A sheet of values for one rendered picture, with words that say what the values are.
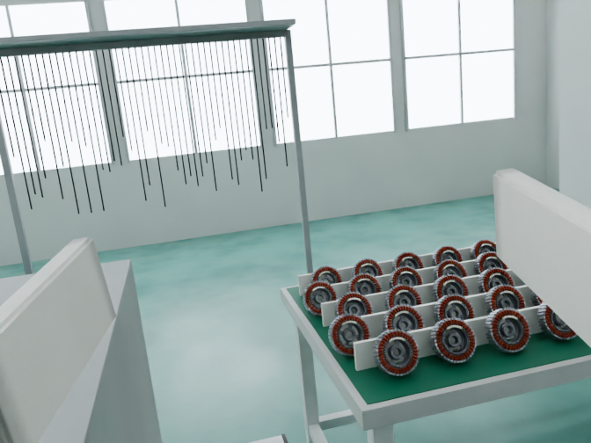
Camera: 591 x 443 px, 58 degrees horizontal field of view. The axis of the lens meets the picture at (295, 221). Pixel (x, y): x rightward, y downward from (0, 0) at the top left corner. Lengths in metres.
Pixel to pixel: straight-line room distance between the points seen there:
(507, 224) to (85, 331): 0.13
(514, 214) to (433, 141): 6.98
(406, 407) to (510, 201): 1.15
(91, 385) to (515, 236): 0.18
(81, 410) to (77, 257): 0.08
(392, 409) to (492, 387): 0.25
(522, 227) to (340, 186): 6.55
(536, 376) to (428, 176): 5.83
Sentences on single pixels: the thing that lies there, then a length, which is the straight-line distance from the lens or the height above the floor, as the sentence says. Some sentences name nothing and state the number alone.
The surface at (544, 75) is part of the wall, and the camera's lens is 8.00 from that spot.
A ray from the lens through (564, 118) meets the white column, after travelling 4.06.
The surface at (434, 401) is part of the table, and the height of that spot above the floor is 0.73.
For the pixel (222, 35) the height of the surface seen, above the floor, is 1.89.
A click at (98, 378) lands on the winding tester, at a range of 0.26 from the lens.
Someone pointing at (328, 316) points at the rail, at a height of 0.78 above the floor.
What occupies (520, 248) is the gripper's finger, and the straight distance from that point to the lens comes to 0.17.
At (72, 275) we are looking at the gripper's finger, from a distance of 0.17.
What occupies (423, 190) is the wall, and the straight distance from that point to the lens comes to 7.15.
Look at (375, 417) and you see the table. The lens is 1.29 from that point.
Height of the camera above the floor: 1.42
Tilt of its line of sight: 12 degrees down
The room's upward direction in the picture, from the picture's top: 6 degrees counter-clockwise
